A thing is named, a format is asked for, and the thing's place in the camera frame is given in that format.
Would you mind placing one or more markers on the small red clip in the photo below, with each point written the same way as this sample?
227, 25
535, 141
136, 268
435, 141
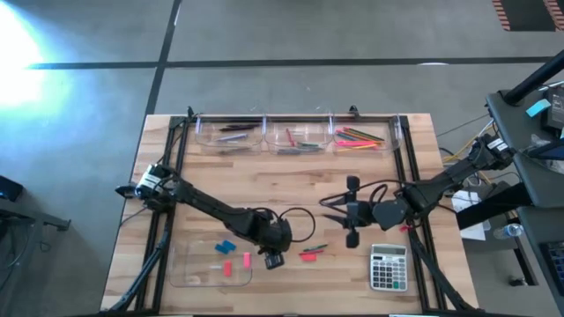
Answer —
404, 228

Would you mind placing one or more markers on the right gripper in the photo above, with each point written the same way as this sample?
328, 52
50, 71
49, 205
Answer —
356, 212

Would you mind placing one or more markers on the dark tablet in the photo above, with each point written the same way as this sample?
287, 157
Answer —
546, 152

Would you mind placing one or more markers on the black and silver pen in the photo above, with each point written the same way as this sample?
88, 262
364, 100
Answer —
235, 129

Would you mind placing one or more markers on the orange-red printed eraser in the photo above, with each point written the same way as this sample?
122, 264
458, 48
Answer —
227, 268

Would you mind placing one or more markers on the blue pencil with red end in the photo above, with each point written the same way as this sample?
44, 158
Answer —
346, 137

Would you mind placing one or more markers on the black box on floor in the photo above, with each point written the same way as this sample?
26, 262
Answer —
9, 189

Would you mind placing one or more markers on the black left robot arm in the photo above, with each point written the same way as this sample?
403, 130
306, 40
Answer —
207, 204

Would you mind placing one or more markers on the small black floor object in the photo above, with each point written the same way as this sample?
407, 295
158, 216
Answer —
516, 281

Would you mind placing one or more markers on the black diagonal pole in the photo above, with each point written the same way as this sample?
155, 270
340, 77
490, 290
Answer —
535, 79

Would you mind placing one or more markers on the long dark pen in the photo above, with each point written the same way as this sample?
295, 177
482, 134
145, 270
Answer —
244, 126

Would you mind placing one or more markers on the orange pencil with pink eraser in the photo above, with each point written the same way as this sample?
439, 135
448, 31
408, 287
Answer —
368, 145
359, 137

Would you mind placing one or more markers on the dark keyboard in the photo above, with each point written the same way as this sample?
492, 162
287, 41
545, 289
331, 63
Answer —
556, 264

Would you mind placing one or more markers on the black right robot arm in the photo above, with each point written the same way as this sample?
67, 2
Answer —
440, 180

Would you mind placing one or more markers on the clear water bottle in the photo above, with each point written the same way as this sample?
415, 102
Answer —
509, 230

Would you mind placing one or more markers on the small black frame knob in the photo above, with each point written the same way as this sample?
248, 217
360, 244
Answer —
353, 110
190, 111

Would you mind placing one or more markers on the grey desk calculator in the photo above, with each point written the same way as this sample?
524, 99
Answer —
388, 268

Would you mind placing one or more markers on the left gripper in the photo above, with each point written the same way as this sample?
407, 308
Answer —
275, 235

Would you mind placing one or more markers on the pink eraser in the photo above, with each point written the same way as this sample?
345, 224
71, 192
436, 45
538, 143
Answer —
247, 260

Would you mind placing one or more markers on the large clear plastic bin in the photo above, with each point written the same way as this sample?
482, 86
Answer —
198, 275

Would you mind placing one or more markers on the red eraser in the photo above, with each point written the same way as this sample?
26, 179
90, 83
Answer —
308, 257

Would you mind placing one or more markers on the grey side desk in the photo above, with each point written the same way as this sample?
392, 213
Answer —
529, 185

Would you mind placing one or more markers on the lavender pen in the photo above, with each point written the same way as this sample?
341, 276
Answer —
231, 137

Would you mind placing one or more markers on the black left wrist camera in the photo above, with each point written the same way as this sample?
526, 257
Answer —
274, 260

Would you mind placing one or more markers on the yellow pencil with pink eraser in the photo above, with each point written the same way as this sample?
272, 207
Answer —
352, 149

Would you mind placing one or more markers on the red crayon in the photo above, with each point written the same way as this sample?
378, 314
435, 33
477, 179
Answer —
289, 137

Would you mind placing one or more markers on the dark green pencil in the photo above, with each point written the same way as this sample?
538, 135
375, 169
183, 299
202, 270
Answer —
361, 131

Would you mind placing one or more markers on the black box device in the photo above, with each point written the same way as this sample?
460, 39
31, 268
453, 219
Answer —
556, 110

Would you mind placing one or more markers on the white paper sheet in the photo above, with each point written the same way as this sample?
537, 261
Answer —
476, 231

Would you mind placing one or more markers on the black floor stand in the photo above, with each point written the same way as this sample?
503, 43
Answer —
39, 218

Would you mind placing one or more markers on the dark blue crayon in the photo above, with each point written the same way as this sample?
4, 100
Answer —
287, 152

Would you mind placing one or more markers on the black desk support beam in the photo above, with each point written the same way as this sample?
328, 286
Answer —
493, 205

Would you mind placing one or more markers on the black mat with striped edges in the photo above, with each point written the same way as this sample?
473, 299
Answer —
529, 15

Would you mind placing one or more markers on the blue sticky note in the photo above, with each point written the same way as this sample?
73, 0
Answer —
538, 108

